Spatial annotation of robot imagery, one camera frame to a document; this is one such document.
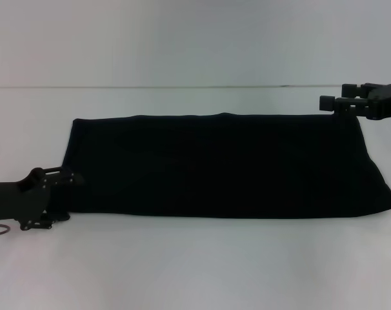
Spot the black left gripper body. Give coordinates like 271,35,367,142
0,167,52,232

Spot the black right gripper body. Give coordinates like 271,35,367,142
363,82,391,121

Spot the black t-shirt with FREE print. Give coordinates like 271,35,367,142
61,112,391,219

